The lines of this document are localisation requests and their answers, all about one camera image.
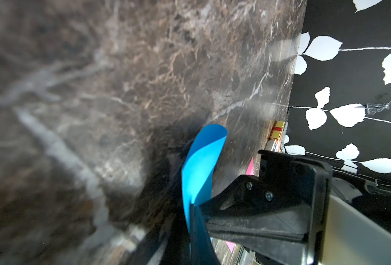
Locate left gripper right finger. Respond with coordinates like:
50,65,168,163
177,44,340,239
190,150,332,265

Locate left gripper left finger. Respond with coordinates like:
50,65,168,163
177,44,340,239
125,199,189,265

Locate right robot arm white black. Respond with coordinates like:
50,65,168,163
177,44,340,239
327,159,391,233

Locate blue square paper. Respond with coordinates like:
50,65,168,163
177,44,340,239
182,124,227,230

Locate playing card deck box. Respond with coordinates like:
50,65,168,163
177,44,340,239
266,121,286,152

